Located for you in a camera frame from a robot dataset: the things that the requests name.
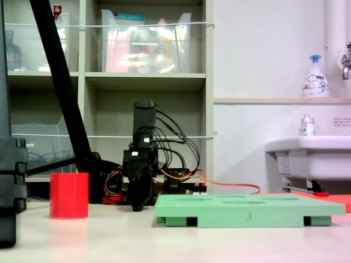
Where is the large clear plastic bin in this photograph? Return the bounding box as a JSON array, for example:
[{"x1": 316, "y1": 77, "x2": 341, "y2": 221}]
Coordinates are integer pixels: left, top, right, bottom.
[{"x1": 100, "y1": 9, "x2": 193, "y2": 74}]

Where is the red octagonal pillar block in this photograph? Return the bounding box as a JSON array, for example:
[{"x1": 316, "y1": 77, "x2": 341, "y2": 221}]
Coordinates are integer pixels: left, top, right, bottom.
[{"x1": 49, "y1": 171, "x2": 90, "y2": 220}]

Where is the white pump soap bottle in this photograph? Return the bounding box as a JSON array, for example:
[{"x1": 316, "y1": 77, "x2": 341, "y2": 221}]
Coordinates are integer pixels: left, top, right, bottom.
[{"x1": 302, "y1": 54, "x2": 330, "y2": 99}]

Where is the clear file tray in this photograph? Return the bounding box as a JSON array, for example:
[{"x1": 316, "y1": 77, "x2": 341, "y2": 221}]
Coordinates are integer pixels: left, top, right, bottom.
[{"x1": 10, "y1": 115, "x2": 76, "y2": 178}]

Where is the clear plastic storage box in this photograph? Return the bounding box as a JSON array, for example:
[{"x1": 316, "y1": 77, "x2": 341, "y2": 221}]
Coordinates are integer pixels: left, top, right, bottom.
[{"x1": 4, "y1": 12, "x2": 71, "y2": 72}]

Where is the dark glass bottle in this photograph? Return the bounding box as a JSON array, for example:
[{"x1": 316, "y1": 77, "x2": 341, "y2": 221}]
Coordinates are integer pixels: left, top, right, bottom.
[{"x1": 4, "y1": 30, "x2": 22, "y2": 71}]

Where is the black clamp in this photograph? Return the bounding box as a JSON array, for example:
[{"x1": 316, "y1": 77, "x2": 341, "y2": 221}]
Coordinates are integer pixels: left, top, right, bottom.
[{"x1": 163, "y1": 168, "x2": 190, "y2": 196}]

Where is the black notched tripod leg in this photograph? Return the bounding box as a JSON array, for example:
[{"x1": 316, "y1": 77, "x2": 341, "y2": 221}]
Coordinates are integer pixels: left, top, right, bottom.
[{"x1": 0, "y1": 0, "x2": 28, "y2": 249}]

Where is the brown capped bottle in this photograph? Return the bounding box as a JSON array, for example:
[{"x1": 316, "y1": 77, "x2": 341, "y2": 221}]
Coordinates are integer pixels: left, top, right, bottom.
[{"x1": 53, "y1": 4, "x2": 68, "y2": 53}]

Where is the white ceramic sink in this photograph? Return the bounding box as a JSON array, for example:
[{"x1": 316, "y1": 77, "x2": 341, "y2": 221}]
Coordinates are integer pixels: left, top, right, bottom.
[{"x1": 264, "y1": 135, "x2": 351, "y2": 192}]

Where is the white notice sticker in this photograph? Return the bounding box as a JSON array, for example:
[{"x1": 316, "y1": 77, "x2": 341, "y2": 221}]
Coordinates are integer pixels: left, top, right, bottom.
[{"x1": 333, "y1": 117, "x2": 351, "y2": 128}]

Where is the beige shelf unit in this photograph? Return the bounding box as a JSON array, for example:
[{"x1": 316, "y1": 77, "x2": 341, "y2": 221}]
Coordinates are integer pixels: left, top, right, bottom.
[{"x1": 0, "y1": 0, "x2": 214, "y2": 202}]

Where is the orange red wire bundle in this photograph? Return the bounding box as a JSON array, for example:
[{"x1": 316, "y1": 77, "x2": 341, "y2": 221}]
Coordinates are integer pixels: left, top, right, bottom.
[{"x1": 103, "y1": 164, "x2": 129, "y2": 205}]

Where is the metal water faucet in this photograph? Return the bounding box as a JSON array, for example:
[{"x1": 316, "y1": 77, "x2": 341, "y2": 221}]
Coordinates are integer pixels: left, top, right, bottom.
[{"x1": 339, "y1": 42, "x2": 351, "y2": 81}]

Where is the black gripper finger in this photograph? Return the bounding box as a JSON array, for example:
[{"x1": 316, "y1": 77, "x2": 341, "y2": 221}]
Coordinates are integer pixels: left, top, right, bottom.
[
  {"x1": 138, "y1": 165, "x2": 154, "y2": 209},
  {"x1": 127, "y1": 175, "x2": 142, "y2": 212}
]

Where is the yellow labelled bottle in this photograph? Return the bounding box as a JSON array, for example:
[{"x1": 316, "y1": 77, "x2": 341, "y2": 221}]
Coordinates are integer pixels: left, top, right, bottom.
[{"x1": 153, "y1": 18, "x2": 172, "y2": 72}]

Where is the circuit board with white connectors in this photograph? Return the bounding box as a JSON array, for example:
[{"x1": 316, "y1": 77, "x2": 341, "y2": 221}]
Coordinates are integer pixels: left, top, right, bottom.
[{"x1": 185, "y1": 187, "x2": 208, "y2": 197}]

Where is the black tall tripod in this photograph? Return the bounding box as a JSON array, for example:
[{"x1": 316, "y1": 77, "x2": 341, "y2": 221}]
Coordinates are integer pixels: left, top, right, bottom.
[{"x1": 26, "y1": 0, "x2": 121, "y2": 205}]

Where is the green shape sorting board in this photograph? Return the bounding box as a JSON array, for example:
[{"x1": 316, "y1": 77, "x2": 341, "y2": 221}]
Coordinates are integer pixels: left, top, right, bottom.
[{"x1": 154, "y1": 193, "x2": 346, "y2": 228}]

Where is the blue edged plastic pouch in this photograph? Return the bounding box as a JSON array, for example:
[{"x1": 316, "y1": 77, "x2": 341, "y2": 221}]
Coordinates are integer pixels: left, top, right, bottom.
[{"x1": 114, "y1": 13, "x2": 146, "y2": 28}]

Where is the small clear bottle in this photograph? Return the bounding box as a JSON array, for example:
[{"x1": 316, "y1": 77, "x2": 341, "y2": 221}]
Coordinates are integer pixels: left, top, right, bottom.
[{"x1": 300, "y1": 114, "x2": 316, "y2": 137}]

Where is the long orange wire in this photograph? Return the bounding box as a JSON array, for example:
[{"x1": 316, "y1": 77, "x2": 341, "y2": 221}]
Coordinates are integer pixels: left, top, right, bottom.
[{"x1": 158, "y1": 168, "x2": 261, "y2": 196}]

